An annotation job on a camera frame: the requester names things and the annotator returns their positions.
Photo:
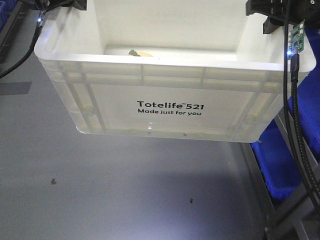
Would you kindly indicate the blue bin upper left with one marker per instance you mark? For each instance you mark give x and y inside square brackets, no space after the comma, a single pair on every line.
[6,7]

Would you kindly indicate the white plastic Totelife crate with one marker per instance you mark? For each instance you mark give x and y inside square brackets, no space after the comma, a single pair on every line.
[213,74]

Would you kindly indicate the green circuit board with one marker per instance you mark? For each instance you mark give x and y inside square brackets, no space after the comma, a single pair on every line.
[296,40]

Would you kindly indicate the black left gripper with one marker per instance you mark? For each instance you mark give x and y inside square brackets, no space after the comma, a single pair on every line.
[48,5]

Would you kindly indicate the blue bin lower right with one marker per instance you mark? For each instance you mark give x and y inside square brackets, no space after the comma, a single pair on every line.
[276,163]

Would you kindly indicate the blue bin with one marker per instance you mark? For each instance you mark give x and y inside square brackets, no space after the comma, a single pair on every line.
[308,94]
[6,7]
[276,163]

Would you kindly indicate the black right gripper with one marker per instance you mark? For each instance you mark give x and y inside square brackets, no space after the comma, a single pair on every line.
[300,10]

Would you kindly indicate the metal shelf frame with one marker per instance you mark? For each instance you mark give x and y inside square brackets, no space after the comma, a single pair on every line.
[287,211]

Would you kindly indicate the blue bin upper right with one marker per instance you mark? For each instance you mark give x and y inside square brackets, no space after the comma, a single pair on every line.
[308,94]

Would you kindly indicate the cream toy with green leaf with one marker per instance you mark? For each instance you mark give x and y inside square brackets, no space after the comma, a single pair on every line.
[135,53]

